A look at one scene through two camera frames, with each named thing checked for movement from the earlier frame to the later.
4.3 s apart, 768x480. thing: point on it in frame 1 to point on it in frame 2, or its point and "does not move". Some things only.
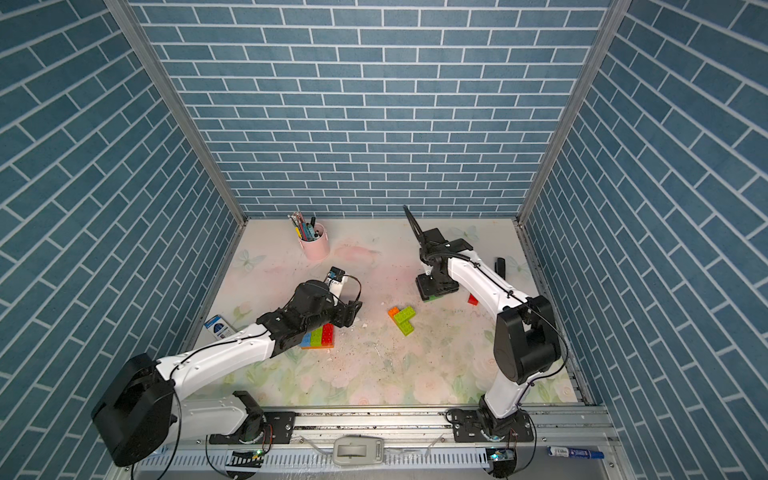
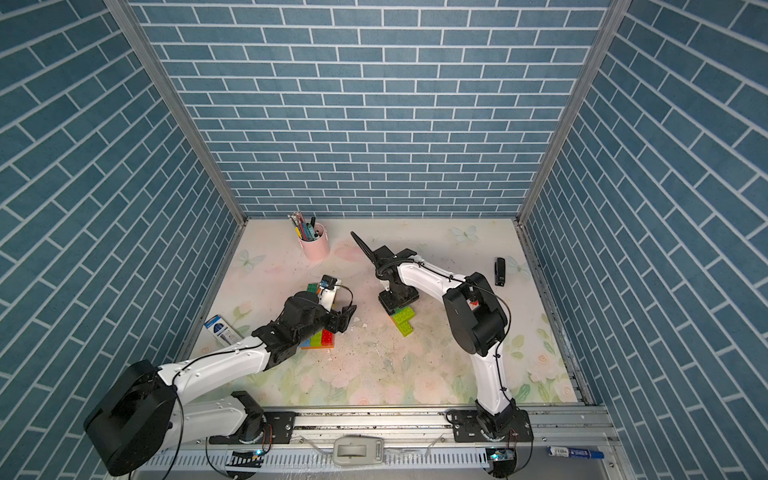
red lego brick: (328, 334) does not move
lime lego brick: (405, 315) does not move
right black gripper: (422, 290) to (388, 305)
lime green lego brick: (316, 337) does not move
